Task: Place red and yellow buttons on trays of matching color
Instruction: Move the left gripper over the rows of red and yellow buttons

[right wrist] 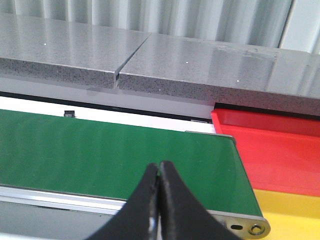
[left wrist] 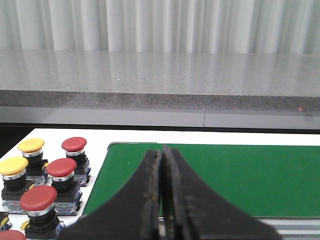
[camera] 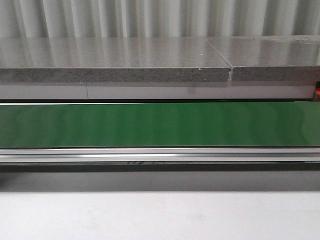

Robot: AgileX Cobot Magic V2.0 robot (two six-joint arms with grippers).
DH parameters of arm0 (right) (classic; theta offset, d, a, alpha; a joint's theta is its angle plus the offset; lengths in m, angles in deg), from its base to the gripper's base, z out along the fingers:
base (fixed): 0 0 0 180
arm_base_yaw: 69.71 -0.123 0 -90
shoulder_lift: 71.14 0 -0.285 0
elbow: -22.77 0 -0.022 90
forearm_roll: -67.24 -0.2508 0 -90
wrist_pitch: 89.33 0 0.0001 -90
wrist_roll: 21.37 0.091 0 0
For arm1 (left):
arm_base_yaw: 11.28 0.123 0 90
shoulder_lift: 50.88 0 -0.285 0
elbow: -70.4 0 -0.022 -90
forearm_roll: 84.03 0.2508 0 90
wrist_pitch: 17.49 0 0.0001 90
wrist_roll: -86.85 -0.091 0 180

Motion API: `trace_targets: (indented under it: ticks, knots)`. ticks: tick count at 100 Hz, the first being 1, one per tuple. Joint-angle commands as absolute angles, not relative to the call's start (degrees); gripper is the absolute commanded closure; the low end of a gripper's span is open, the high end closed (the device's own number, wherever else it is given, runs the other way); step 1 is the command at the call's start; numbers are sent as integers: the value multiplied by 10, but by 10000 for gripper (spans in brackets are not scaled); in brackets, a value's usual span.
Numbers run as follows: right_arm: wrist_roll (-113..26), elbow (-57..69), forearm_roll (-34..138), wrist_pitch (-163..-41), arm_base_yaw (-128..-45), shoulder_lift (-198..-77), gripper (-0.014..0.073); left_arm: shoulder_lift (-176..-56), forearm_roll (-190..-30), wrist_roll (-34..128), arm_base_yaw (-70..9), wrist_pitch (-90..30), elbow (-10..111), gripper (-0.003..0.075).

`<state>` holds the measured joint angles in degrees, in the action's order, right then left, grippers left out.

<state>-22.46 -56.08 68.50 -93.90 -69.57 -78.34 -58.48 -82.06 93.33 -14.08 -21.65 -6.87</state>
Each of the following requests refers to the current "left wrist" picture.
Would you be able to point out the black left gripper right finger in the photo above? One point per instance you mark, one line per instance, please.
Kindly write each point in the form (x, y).
(193, 211)

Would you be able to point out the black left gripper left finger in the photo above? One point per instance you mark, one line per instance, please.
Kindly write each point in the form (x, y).
(131, 214)

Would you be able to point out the red push button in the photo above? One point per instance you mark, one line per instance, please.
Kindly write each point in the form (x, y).
(12, 235)
(68, 200)
(39, 205)
(74, 148)

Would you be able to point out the yellow push button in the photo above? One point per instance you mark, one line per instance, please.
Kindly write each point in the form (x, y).
(15, 183)
(32, 150)

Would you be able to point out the green conveyor belt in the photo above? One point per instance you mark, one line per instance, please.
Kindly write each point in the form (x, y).
(279, 184)

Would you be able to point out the red push button bottom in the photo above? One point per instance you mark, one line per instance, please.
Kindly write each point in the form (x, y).
(12, 235)

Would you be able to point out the grey stone counter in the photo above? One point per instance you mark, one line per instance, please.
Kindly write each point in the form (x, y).
(202, 90)

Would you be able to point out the yellow push button edge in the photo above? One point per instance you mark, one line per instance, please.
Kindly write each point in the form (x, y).
(5, 223)

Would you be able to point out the white pleated curtain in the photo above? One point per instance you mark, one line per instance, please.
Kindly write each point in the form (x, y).
(190, 26)

